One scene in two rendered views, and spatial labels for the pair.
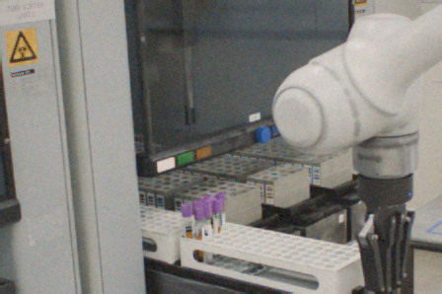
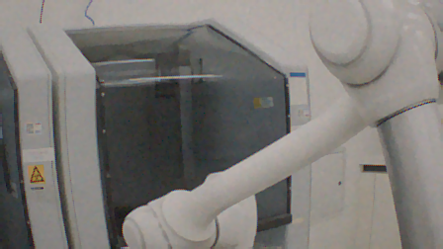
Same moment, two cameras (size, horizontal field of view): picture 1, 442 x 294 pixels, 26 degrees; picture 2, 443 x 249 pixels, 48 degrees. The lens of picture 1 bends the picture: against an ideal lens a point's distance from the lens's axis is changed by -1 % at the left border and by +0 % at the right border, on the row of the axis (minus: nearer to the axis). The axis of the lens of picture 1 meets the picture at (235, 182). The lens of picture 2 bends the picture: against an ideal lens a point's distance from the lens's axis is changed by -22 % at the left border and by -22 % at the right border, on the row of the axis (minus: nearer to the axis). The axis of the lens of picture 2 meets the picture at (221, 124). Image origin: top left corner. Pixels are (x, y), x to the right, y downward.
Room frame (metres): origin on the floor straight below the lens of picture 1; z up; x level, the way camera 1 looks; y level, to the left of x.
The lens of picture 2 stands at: (0.12, -0.45, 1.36)
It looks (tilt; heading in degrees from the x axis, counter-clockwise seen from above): 3 degrees down; 13
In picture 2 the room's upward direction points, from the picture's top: 2 degrees counter-clockwise
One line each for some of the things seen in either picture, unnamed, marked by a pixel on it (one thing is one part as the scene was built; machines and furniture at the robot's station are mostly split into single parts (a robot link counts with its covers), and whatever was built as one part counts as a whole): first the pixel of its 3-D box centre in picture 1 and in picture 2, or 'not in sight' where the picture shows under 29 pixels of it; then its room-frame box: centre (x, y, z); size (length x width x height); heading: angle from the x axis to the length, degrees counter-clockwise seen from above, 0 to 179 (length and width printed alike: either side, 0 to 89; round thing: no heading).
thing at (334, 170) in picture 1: (332, 171); not in sight; (1.84, -0.20, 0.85); 0.12 x 0.02 x 0.06; 139
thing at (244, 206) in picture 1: (237, 209); not in sight; (1.60, 0.00, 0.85); 0.12 x 0.02 x 0.06; 141
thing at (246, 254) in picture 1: (271, 262); not in sight; (1.36, -0.05, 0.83); 0.30 x 0.10 x 0.06; 51
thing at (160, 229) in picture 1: (126, 230); not in sight; (1.56, 0.19, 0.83); 0.30 x 0.10 x 0.06; 50
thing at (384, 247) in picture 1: (381, 254); not in sight; (1.23, -0.20, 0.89); 0.04 x 0.01 x 0.11; 50
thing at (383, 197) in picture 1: (385, 204); not in sight; (1.24, -0.20, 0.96); 0.08 x 0.07 x 0.09; 140
